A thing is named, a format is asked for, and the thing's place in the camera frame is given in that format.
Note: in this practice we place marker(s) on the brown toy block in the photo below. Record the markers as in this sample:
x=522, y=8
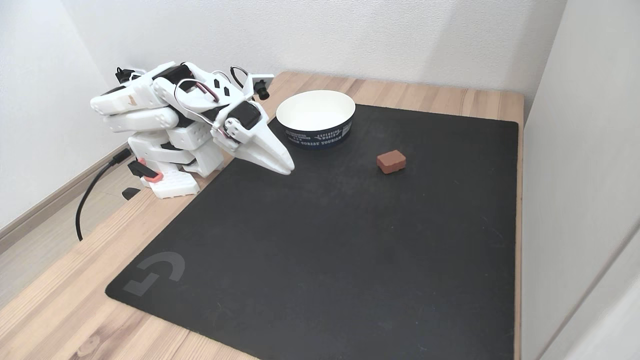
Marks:
x=391, y=162

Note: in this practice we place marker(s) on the white paper bowl navy band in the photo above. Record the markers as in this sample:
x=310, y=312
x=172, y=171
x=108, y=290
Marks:
x=315, y=107

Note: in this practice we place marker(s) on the black and orange clamp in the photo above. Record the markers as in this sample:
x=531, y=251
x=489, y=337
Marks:
x=146, y=171

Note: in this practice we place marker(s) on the black desk mat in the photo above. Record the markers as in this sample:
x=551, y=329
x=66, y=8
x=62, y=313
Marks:
x=325, y=250

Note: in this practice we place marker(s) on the black power adapter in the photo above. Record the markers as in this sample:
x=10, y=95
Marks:
x=122, y=75

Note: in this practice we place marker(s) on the wooden baseboard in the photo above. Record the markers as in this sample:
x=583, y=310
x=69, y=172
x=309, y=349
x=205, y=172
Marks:
x=40, y=210

